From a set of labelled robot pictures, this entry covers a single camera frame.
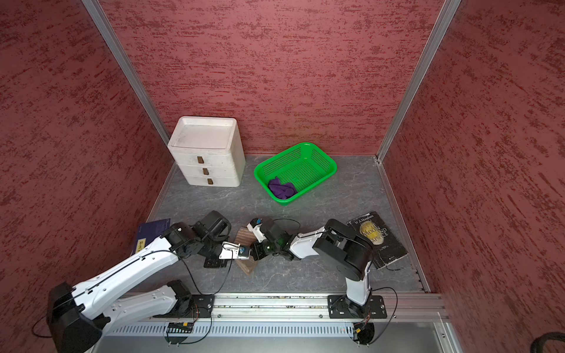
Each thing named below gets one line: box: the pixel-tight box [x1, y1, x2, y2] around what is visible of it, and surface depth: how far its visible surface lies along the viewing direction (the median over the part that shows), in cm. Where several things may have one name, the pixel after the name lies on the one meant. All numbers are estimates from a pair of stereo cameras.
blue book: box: [131, 217, 171, 256], surface depth 94 cm
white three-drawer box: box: [167, 116, 246, 187], surface depth 98 cm
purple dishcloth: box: [267, 175, 298, 200], surface depth 97 cm
